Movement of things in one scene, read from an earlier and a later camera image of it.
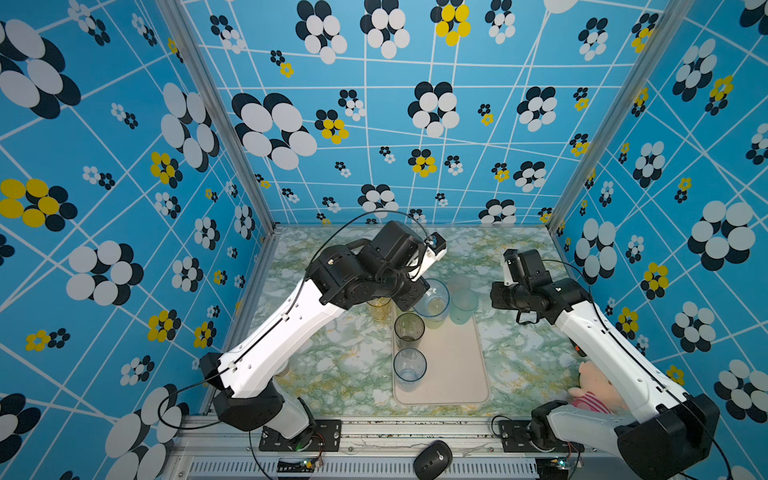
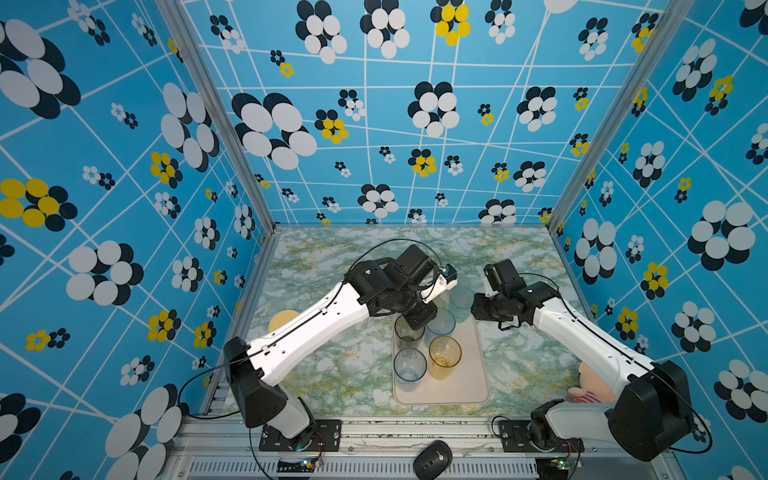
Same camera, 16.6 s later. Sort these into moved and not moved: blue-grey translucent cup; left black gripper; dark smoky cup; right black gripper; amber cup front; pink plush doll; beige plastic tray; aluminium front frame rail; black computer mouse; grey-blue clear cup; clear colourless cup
Moved: right black gripper; amber cup front; left black gripper; blue-grey translucent cup
Not moved: black computer mouse; aluminium front frame rail; pink plush doll; dark smoky cup; clear colourless cup; grey-blue clear cup; beige plastic tray
